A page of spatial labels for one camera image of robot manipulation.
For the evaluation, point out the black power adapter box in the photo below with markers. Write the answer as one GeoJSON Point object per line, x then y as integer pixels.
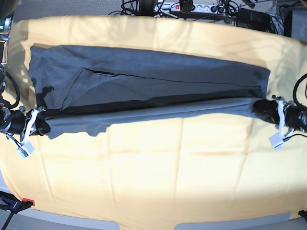
{"type": "Point", "coordinates": [252, 17]}

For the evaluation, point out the blue-grey T-shirt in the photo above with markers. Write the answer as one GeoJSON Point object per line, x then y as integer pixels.
{"type": "Point", "coordinates": [89, 88]}

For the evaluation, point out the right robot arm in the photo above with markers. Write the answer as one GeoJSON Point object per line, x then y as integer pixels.
{"type": "Point", "coordinates": [7, 8]}

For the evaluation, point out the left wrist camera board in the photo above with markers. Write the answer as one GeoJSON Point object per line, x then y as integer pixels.
{"type": "Point", "coordinates": [276, 141]}

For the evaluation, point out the black clamp right edge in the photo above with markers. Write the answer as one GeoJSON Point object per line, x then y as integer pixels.
{"type": "Point", "coordinates": [303, 214]}

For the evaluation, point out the blue clamp with red pad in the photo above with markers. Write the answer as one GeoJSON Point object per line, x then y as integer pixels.
{"type": "Point", "coordinates": [8, 202]}

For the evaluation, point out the white power strip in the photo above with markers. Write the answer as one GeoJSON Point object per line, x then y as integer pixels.
{"type": "Point", "coordinates": [196, 8]}

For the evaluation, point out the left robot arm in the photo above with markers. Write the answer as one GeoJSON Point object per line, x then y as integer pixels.
{"type": "Point", "coordinates": [300, 80]}

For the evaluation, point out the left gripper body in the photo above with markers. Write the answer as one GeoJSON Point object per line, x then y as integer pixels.
{"type": "Point", "coordinates": [292, 117]}

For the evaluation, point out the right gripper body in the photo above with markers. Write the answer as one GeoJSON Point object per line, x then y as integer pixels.
{"type": "Point", "coordinates": [17, 125]}

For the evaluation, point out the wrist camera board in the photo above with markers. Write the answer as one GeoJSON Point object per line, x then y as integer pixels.
{"type": "Point", "coordinates": [25, 150]}
{"type": "Point", "coordinates": [276, 141]}

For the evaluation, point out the yellow table cloth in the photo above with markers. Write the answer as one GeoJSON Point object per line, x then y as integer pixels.
{"type": "Point", "coordinates": [159, 174]}

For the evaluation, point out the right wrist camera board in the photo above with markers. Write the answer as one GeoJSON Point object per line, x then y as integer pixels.
{"type": "Point", "coordinates": [25, 150]}

